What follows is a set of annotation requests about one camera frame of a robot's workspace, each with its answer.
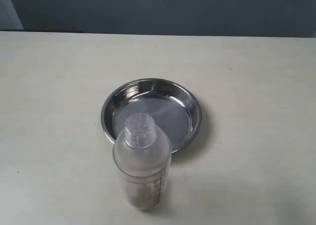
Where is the clear plastic shaker bottle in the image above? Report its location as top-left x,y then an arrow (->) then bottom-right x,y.
113,113 -> 171,210

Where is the round stainless steel plate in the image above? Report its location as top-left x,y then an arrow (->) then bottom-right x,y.
101,78 -> 202,153

